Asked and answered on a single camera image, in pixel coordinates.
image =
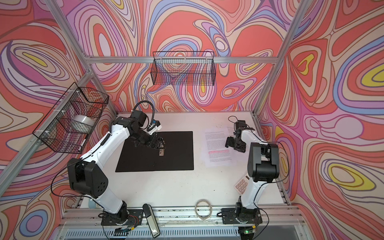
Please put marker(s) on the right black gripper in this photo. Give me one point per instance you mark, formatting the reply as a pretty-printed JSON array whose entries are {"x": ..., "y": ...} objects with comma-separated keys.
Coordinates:
[{"x": 229, "y": 142}]

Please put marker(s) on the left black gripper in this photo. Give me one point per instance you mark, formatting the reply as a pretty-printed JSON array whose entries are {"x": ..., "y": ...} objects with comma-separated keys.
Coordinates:
[{"x": 155, "y": 144}]

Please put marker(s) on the printed paper sheet top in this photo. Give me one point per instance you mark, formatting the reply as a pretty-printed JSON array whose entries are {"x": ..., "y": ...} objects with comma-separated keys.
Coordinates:
[{"x": 214, "y": 152}]

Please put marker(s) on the white black lever arch folder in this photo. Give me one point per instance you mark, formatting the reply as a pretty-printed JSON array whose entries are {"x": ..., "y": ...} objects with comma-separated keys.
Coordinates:
[{"x": 178, "y": 155}]

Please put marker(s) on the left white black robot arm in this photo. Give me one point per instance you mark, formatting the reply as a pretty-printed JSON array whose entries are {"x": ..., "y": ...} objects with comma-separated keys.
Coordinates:
[{"x": 86, "y": 175}]

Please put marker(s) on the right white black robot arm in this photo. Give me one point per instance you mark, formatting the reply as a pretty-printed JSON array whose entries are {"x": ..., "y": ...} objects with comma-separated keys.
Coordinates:
[{"x": 263, "y": 165}]

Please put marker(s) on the white pink calculator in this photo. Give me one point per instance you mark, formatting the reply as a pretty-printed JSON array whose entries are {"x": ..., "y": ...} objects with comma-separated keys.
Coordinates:
[{"x": 242, "y": 184}]

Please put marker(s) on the silver tape roll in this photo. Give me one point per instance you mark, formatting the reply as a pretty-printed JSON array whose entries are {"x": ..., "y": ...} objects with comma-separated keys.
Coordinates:
[{"x": 82, "y": 121}]

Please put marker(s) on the light blue stapler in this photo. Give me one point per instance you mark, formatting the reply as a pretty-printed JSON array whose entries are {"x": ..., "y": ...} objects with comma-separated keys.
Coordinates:
[{"x": 91, "y": 204}]

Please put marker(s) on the black handheld scanner device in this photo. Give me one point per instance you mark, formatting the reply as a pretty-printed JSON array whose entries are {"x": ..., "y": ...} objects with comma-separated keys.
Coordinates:
[{"x": 151, "y": 220}]

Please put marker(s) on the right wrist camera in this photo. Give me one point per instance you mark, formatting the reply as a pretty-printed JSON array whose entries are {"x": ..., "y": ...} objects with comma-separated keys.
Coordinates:
[{"x": 240, "y": 124}]

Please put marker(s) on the black wire basket left wall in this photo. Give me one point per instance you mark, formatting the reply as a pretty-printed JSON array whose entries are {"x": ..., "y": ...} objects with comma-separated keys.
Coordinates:
[{"x": 57, "y": 132}]

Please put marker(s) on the black wire basket wall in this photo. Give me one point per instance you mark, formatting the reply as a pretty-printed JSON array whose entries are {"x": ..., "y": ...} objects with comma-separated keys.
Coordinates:
[
  {"x": 183, "y": 68},
  {"x": 57, "y": 132}
]

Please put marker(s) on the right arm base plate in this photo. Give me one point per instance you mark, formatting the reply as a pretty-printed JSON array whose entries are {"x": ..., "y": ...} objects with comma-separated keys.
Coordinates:
[{"x": 231, "y": 216}]

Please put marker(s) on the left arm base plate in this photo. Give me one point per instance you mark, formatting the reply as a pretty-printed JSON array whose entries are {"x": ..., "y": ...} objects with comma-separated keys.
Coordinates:
[{"x": 132, "y": 218}]

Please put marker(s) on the black wire basket back wall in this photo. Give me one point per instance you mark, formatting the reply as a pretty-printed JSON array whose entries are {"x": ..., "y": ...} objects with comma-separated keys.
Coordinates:
[{"x": 183, "y": 68}]

